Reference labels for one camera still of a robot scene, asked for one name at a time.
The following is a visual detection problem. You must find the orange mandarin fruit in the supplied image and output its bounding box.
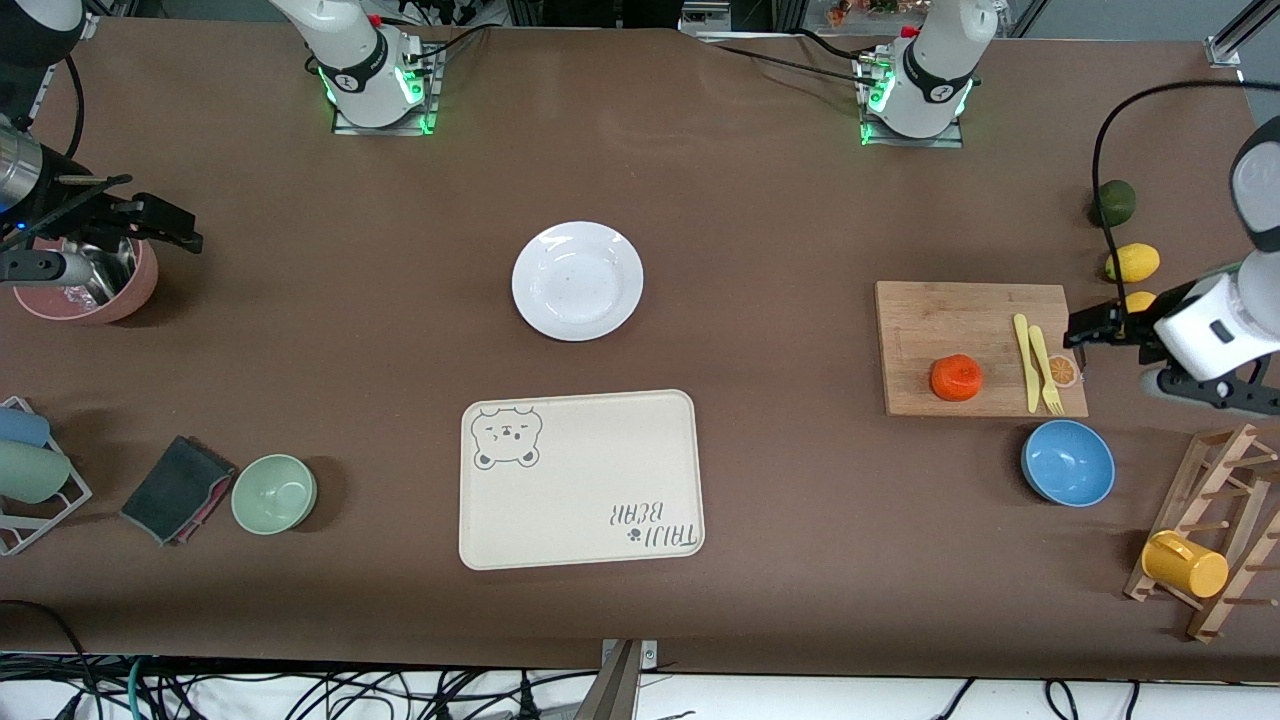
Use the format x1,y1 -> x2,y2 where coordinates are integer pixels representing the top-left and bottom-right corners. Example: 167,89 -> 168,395
930,354 -> 984,402

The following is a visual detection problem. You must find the white round plate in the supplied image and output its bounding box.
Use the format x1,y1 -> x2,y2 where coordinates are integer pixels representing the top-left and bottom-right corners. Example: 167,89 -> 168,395
511,221 -> 645,343

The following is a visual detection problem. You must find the metal scoop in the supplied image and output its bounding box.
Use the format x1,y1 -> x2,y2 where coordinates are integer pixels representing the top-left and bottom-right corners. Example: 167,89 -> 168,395
60,240 -> 138,306

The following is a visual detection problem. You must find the yellow plastic fork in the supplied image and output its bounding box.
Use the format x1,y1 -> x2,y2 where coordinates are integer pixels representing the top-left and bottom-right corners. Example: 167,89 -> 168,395
1028,325 -> 1065,416

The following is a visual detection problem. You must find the yellow plastic knife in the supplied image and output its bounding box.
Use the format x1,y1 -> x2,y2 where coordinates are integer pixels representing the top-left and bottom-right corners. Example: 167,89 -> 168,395
1013,313 -> 1042,414

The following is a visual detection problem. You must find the pink bowl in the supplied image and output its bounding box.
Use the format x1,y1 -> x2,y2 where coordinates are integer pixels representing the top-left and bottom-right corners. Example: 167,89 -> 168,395
0,235 -> 160,326

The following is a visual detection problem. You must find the dark green lime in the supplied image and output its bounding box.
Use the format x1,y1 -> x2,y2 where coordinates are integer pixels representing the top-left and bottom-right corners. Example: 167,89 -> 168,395
1092,180 -> 1138,228

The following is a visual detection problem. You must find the blue bowl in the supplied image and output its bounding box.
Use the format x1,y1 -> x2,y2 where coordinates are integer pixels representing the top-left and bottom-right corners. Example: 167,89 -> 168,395
1021,419 -> 1117,509

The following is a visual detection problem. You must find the wooden cutting board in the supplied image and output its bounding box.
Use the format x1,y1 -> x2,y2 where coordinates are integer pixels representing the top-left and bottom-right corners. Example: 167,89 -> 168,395
875,281 -> 1090,419

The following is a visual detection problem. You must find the wooden peg drying rack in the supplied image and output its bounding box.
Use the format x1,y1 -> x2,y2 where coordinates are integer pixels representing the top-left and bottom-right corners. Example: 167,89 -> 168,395
1123,423 -> 1280,643

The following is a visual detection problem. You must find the blue cup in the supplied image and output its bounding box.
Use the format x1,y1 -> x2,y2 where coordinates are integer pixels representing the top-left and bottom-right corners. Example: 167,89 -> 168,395
0,406 -> 51,448

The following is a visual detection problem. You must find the yellow plastic mug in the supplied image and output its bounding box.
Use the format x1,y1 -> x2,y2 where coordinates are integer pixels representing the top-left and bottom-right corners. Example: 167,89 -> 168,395
1141,530 -> 1230,600

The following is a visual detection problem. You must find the pale green cup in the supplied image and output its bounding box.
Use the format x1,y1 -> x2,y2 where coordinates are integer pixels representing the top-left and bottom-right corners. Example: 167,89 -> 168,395
0,440 -> 73,505

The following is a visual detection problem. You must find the dark grey folded cloth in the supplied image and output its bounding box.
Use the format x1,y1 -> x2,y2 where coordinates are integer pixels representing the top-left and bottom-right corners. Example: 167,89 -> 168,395
120,435 -> 239,547

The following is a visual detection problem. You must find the pale green bowl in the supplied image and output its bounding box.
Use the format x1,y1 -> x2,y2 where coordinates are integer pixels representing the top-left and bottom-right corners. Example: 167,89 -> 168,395
231,454 -> 319,537

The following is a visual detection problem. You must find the cream bear print tray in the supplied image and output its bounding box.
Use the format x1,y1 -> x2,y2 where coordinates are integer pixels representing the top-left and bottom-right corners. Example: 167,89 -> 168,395
458,389 -> 706,572

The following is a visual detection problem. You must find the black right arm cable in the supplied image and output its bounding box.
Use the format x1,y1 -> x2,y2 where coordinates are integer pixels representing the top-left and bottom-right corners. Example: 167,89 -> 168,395
15,55 -> 85,166

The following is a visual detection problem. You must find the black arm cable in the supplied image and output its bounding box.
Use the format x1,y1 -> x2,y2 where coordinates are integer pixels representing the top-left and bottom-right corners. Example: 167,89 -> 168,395
1090,78 -> 1280,331
15,55 -> 85,166

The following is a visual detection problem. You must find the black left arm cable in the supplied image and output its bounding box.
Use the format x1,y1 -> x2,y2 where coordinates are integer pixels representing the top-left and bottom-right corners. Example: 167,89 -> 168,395
1090,78 -> 1280,331

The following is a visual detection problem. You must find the grey wire cup rack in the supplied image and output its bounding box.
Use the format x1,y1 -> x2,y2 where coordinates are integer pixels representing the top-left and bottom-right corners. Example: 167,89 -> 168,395
0,396 -> 94,557

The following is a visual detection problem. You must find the aluminium frame profile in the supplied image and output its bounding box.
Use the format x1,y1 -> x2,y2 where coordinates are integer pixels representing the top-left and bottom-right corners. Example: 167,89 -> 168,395
1205,0 -> 1280,69

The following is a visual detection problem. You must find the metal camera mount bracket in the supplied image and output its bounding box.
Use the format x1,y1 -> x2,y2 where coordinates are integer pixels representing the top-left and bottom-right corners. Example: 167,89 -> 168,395
575,638 -> 661,720

